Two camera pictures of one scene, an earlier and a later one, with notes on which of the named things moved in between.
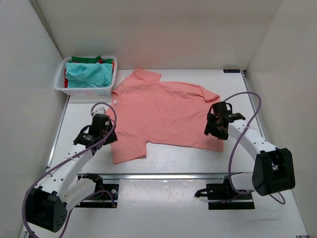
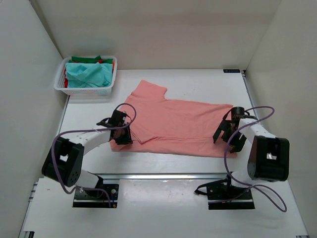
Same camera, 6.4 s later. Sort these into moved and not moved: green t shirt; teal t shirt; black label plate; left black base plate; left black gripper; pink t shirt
Moved: pink t shirt; left black gripper
Not moved: green t shirt; teal t shirt; black label plate; left black base plate
